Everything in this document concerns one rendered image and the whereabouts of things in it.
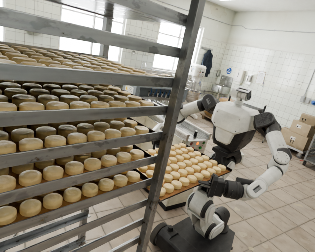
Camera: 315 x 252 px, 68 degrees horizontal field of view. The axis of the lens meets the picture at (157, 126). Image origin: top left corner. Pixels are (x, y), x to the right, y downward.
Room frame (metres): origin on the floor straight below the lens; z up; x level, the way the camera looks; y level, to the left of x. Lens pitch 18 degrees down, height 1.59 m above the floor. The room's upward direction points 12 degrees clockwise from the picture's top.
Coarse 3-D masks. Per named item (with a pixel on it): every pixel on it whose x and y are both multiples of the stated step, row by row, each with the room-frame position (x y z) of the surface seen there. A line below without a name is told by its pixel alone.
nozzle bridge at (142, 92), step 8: (128, 88) 2.63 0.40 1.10; (136, 88) 2.49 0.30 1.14; (144, 88) 2.64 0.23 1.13; (152, 88) 2.71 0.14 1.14; (160, 88) 2.67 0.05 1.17; (168, 88) 2.73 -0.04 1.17; (144, 96) 2.62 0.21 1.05; (160, 96) 2.79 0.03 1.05; (168, 96) 2.86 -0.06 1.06; (184, 96) 2.89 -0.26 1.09
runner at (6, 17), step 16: (0, 16) 0.40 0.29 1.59; (16, 16) 0.42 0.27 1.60; (32, 16) 0.44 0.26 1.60; (48, 32) 0.46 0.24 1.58; (64, 32) 0.48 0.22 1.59; (80, 32) 0.51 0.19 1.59; (96, 32) 0.53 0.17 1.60; (112, 32) 0.56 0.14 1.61; (128, 48) 0.60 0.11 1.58; (144, 48) 0.64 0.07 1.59; (160, 48) 0.68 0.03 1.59; (176, 48) 0.73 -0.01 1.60
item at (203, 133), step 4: (156, 104) 3.00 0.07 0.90; (184, 124) 2.50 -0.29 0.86; (188, 124) 2.45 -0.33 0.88; (192, 124) 2.41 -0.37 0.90; (192, 128) 2.39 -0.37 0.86; (196, 128) 2.35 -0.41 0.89; (200, 128) 2.33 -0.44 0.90; (200, 132) 2.29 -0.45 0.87; (204, 132) 2.25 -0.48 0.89; (204, 136) 2.24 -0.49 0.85; (208, 136) 2.20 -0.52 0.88
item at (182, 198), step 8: (152, 120) 2.49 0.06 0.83; (152, 128) 2.46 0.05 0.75; (184, 128) 2.41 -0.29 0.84; (176, 136) 2.12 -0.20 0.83; (192, 136) 2.20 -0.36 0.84; (200, 136) 2.25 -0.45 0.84; (144, 144) 2.53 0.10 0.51; (184, 192) 2.16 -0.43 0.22; (168, 200) 2.05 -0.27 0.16; (176, 200) 2.11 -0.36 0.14; (184, 200) 2.19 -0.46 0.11; (168, 208) 2.11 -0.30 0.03
